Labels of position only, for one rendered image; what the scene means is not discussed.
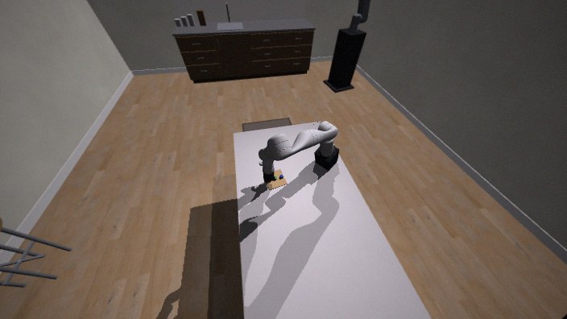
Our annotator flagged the tan flat mat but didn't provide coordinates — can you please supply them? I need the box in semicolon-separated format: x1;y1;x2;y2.
267;169;287;190

